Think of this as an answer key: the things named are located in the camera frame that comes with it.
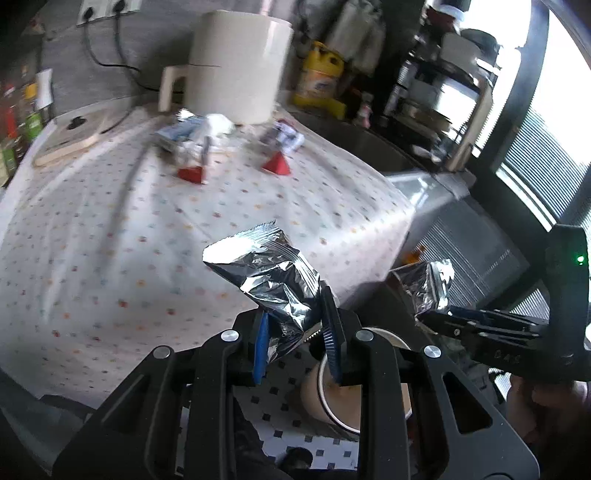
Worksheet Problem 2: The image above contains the metal dish rack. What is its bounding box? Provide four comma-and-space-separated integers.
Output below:
383, 0, 504, 171

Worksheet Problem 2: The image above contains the person's right hand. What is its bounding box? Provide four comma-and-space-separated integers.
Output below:
505, 377, 591, 446

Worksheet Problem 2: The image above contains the grey ribbed appliance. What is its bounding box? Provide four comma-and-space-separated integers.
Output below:
383, 171, 532, 319

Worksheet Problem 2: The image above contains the white flat appliance black knob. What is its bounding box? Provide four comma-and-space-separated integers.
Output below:
32, 105, 134, 168

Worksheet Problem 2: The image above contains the row of condiment bottles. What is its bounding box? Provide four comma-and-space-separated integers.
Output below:
0, 69, 54, 185

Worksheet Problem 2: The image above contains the white paper cup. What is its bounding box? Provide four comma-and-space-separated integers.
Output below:
300, 327, 413, 435

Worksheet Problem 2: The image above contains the white wall socket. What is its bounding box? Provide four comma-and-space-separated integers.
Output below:
76, 0, 141, 26

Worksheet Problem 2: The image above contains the large silver foil wrapper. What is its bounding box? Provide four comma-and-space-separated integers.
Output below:
202, 220, 324, 365

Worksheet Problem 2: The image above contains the red triangular wrapper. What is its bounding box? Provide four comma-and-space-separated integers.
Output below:
261, 151, 291, 176
178, 164, 208, 185

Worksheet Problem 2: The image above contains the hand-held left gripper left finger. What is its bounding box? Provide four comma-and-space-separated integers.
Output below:
53, 310, 271, 480

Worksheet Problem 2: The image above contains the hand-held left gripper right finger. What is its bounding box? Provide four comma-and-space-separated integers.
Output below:
321, 286, 541, 480

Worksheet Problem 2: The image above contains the white crumpled tissue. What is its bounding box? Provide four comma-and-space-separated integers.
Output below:
203, 113, 236, 139

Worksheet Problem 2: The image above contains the blue and white box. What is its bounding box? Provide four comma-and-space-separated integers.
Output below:
154, 115, 206, 155

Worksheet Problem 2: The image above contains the small silver foil wrapper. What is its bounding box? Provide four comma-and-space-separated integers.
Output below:
390, 258, 455, 324

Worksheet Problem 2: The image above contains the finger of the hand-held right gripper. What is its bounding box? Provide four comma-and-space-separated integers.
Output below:
417, 311, 544, 344
445, 305, 551, 326

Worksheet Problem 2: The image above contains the dark sink basin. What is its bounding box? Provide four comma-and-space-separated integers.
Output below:
288, 108, 426, 174

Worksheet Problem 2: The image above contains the yellow plastic bottle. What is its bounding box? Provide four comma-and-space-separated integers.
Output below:
293, 41, 347, 118

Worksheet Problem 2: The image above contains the printed plastic wrapper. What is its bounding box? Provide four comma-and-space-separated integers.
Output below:
265, 119, 304, 155

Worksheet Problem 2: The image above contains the white air fryer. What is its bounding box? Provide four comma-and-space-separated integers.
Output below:
158, 10, 295, 125

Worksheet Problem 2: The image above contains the grey hanging cloth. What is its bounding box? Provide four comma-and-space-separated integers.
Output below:
323, 0, 386, 75

